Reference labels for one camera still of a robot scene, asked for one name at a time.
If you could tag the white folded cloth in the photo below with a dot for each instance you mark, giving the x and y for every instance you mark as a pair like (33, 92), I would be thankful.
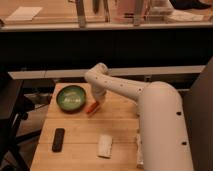
(105, 146)

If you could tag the black office chair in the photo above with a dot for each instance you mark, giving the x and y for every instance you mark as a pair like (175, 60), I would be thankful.
(14, 107)

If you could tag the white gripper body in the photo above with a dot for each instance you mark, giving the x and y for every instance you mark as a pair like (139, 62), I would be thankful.
(98, 94)

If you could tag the black remote control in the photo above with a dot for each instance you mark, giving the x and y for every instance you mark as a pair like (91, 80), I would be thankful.
(58, 140)

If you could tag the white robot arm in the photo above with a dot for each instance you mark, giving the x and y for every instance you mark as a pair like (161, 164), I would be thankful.
(165, 144)

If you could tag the white paper sheet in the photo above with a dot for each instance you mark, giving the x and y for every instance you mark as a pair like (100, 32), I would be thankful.
(24, 13)

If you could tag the green ceramic bowl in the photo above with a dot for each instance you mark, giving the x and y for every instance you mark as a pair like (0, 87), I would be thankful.
(71, 98)

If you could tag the dark panel at right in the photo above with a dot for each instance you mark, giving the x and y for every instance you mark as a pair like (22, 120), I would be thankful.
(198, 109)

